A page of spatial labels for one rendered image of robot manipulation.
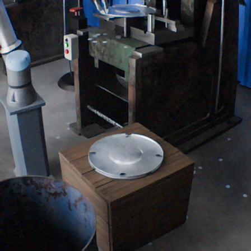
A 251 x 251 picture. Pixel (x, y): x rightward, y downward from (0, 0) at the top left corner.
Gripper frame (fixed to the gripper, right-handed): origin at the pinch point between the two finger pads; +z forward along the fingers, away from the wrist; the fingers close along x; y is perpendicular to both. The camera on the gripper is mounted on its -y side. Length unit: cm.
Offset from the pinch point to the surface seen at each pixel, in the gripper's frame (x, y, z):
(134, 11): 13.1, -4.9, 5.4
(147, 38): 15.2, 5.2, 18.7
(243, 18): 85, -99, 52
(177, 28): 30.9, 2.2, 18.5
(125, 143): -2, 50, 45
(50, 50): -87, -143, 44
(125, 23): 6.7, -2.5, 9.9
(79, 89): -32, -13, 42
